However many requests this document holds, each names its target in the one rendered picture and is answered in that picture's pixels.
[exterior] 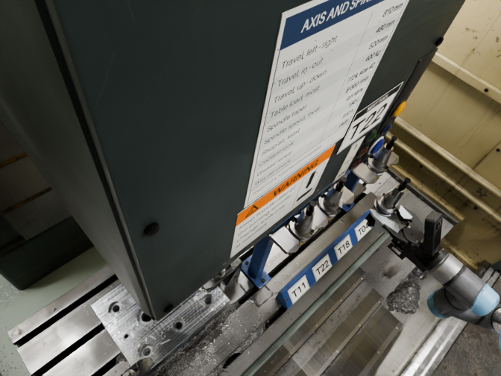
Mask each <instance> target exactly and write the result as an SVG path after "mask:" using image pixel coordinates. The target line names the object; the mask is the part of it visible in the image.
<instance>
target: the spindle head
mask: <svg viewBox="0 0 501 376"><path fill-rule="evenodd" d="M309 1H312V0H0V119H1V120H2V121H3V123H4V124H5V125H6V127H7V128H8V130H9V131H10V132H11V133H12V135H13V136H14V138H15V139H16V141H17V142H18V143H19V144H20V145H21V147H22V148H23V150H24V151H25V153H26V154H27V155H28V156H29V158H30V159H31V161H32V162H33V163H34V165H35V166H36V167H37V169H38V170H39V171H40V173H41V174H42V176H43V177H44V178H45V179H46V181H47V182H48V184H49V185H50V187H51V188H52V189H53V190H54V192H55V193H56V194H57V196H58V197H59V199H60V200H61V201H62V202H63V204H64V205H65V207H66V208H67V210H68V211H69V212H70V213H71V215H72V216H73V218H74V219H75V221H76V222H77V223H78V224H79V225H80V227H81V228H82V230H83V232H84V233H85V234H86V235H87V236H88V238H89V239H90V241H91V242H92V244H93V245H94V246H95V247H96V249H97V250H98V252H99V253H100V254H101V256H102V257H103V258H104V259H105V261H106V262H107V264H108V265H109V267H110V268H111V269H112V270H113V272H114V273H115V274H116V276H117V277H118V279H119V280H120V281H121V282H122V284H123V285H124V287H125V288H126V290H127V291H128V292H129V293H130V295H131V296H132V298H133V299H134V301H135V302H136V303H137V304H138V305H139V307H140V308H141V310H142V311H143V313H145V314H146V315H148V316H150V317H151V318H152V320H153V321H154V320H157V321H159V320H161V319H162V318H163V317H164V316H166V315H167V314H168V313H170V312H171V311H172V310H173V309H174V308H175V307H177V306H178V305H179V304H181V303H182V302H183V301H185V300H186V299H187V298H188V297H189V296H190V295H192V294H193V293H194V292H196V291H197V290H198V289H200V288H201V287H202V286H203V285H204V284H206V283H207V282H208V281H210V280H211V279H212V278H214V277H215V276H216V275H217V274H218V273H219V272H221V271H222V270H223V269H225V268H226V267H227V266H229V265H230V264H231V263H232V262H233V261H234V260H236V259H237V258H238V257H240V256H241V255H243V254H244V253H245V252H246V251H247V250H248V249H250V248H251V247H252V246H254V245H255V244H256V243H258V242H259V241H260V240H261V239H262V238H263V237H265V236H266V235H267V234H269V233H270V232H271V231H273V229H275V228H276V227H277V226H278V225H280V224H281V223H283V222H284V221H285V220H287V218H288V217H290V216H291V215H292V214H294V213H295V212H296V211H298V210H299V209H300V208H301V207H302V206H303V205H305V204H306V203H307V202H309V201H310V200H311V199H313V198H314V197H315V196H316V195H317V194H319V193H320V192H321V191H323V190H324V189H325V188H327V187H328V186H329V185H330V184H331V183H332V182H333V180H334V178H335V176H336V175H337V173H338V171H339V169H340V167H341V165H342V163H343V161H344V159H345V157H346V156H347V153H348V151H349V150H350V147H351V146H352V145H353V144H354V143H356V142H357V141H359V140H360V139H361V138H363V137H366V136H367V135H368V134H369V133H370V131H372V130H373V129H374V128H378V130H379V128H380V126H381V125H382V123H383V122H384V120H385V118H386V116H387V115H388V112H389V111H390V109H391V108H392V106H393V104H394V102H395V101H396V99H397V97H398V95H399V94H400V92H401V90H402V88H403V87H404V85H405V83H406V82H407V80H408V78H409V76H410V74H411V73H412V71H413V69H414V68H415V66H416V64H417V63H418V61H419V60H420V59H421V58H423V57H425V56H426V55H428V54H429V53H430V52H432V51H434V50H435V49H437V47H438V46H439V45H440V44H441V43H442V42H443V40H444V35H445V34H446V32H447V30H448V29H449V27H450V26H451V24H452V22H453V20H454V19H455V17H456V15H457V14H458V12H459V11H460V9H461V7H462V5H463V4H464V2H465V1H466V0H409V2H408V4H407V5H406V8H405V10H404V11H403V15H402V16H401V18H400V21H399V22H398V24H397V27H396V28H395V30H394V33H393V35H392V37H391V39H390V41H389V43H388V45H387V47H386V50H385V52H384V54H383V56H382V58H381V60H380V62H379V64H378V66H377V68H376V71H375V73H374V75H373V77H372V79H371V81H370V83H369V85H368V88H367V89H366V91H365V94H364V95H363V97H362V100H361V101H360V104H359V106H358V108H357V110H356V113H357V112H358V111H359V110H361V109H362V108H363V107H365V106H367V105H368V104H370V103H371V102H372V101H374V100H375V99H377V98H379V97H380V96H381V95H382V94H384V93H386V92H387V91H389V90H390V89H391V88H392V87H394V86H396V85H397V84H399V83H400V82H401V81H403V83H402V85H401V87H400V88H399V90H398V92H397V94H396V96H395V97H394V99H393V101H392V103H391V104H390V106H389V108H388V109H387V111H386V113H385V115H384V116H383V118H382V120H381V122H380V123H378V124H377V125H375V126H374V127H373V128H372V129H370V130H369V131H368V132H366V133H365V134H363V135H362V136H361V137H360V138H358V139H357V140H356V141H354V142H353V143H351V144H350V145H349V146H348V147H346V148H345V149H344V150H342V151H340V152H339V153H338V154H336V152H337V151H338V148H339V146H340V144H341V141H342V140H343V138H344V137H342V138H341V139H340V140H339V141H337V142H335V143H334V144H335V148H334V149H333V152H332V154H331V156H330V158H329V160H328V162H327V164H326V167H325V169H324V171H323V173H322V175H321V178H320V180H319V182H318V184H317V186H316V188H315V191H314V192H313V194H311V195H310V196H309V197H308V198H307V199H305V200H304V201H303V202H301V203H300V204H299V205H298V206H296V207H295V208H294V209H293V210H291V211H290V212H289V213H287V214H286V215H285V216H284V217H283V218H281V219H280V220H279V221H278V222H276V223H275V224H273V225H272V226H271V227H270V228H269V229H268V230H266V231H265V232H263V233H262V234H261V235H259V236H258V237H257V238H256V239H255V240H254V241H252V242H251V243H249V244H248V245H247V246H245V247H244V248H243V249H242V250H241V251H239V252H238V253H237V254H235V255H234V256H233V257H231V258H230V252H231V248H232V243H233V235H234V230H235V226H236V218H237V214H238V213H240V212H242V211H243V210H244V209H245V208H244V204H245V197H246V192H247V188H248V181H249V177H250V173H251V167H252V162H253V156H254V152H255V147H256V140H257V136H258V132H259V125H260V121H261V117H262V110H263V105H264V101H265V94H266V90H267V86H268V79H269V75H270V71H271V64H272V60H273V56H274V49H275V45H276V41H277V34H278V30H279V26H280V18H281V14H282V13H284V12H286V11H287V10H291V9H293V8H295V7H298V6H300V5H302V4H305V3H307V2H309ZM334 144H333V145H334ZM363 145H364V140H363V141H362V144H361V145H360V146H359V149H360V148H361V147H362V146H363ZM331 146H332V145H331ZM331 146H330V147H331ZM330 147H329V148H330ZM327 149H328V148H327ZM327 149H326V150H327ZM359 149H358V150H359ZM326 150H325V151H326ZM323 152H324V151H323ZM323 152H321V154H322V153H323ZM357 152H358V151H357ZM319 155H320V154H319ZM316 157H317V156H316ZM314 159H315V158H313V159H312V160H314ZM312 160H310V161H312ZM308 163H309V162H308ZM305 165H306V164H305ZM305 165H304V166H305ZM304 166H302V167H304ZM302 167H301V168H302ZM301 168H299V169H301ZM299 169H298V170H299ZM298 170H297V171H298ZM294 173H295V172H294ZM294 173H293V174H294ZM293 174H292V175H293ZM290 176H291V175H290ZM290 176H289V177H290ZM286 179H287V178H286ZM284 180H285V179H284ZM284 180H283V181H284ZM283 181H281V182H280V183H282V182H283ZM280 183H278V184H280ZM276 186H277V185H276ZM276 186H275V187H276ZM273 188H274V187H273ZM273 188H272V189H273ZM272 189H270V190H272ZM270 190H269V191H270ZM269 191H267V192H269ZM267 192H266V193H267ZM266 193H265V194H266ZM262 196H264V195H262ZM262 196H260V197H259V198H261V197H262ZM259 198H258V199H259ZM258 199H257V200H258ZM254 202H255V201H254ZM252 203H253V202H252ZM252 203H251V204H252ZM251 204H249V205H248V206H250V205H251ZM248 206H247V207H248Z"/></svg>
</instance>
